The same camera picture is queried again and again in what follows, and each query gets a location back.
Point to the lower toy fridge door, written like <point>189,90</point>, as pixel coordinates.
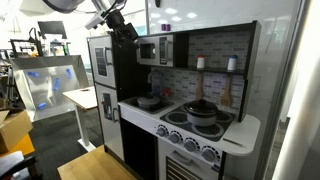
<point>110,119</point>

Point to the stove knob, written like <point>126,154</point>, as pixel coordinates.
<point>162,131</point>
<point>175,137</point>
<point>191,145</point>
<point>210,154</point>

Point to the blue cap pepper shaker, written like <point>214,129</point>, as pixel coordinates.
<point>232,62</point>

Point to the toy sink faucet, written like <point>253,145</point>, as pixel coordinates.
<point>156,82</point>

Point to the cardboard box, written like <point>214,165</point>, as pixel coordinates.
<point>15,124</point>

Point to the toy microwave door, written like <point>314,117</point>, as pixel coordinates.
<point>155,50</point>

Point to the toy fridge door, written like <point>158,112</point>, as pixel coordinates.
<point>100,50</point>
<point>110,119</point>

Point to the grey pot on stove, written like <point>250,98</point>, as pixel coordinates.
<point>201,112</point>

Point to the toy kitchen play set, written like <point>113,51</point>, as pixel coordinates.
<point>234,131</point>

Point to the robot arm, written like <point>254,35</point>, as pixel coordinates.
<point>98,15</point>

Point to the white standing desk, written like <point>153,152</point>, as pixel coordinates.
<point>84,101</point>

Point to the black chair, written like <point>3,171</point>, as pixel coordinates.
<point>15,166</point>

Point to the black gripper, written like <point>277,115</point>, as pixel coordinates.
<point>121,31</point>

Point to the grey pot in sink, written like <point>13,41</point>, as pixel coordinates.
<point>148,102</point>

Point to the black monitor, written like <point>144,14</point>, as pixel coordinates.
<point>52,27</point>

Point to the red cap salt shaker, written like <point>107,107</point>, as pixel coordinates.
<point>201,62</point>

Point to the wooden toy spoon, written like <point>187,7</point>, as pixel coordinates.
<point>199,91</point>

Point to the upper toy fridge door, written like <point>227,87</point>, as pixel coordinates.
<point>100,50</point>

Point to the wooden toy spatula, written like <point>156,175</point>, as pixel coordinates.
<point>225,98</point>

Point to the toy oven door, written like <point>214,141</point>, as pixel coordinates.
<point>175,164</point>

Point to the wooden low table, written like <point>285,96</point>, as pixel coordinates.
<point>94,165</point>

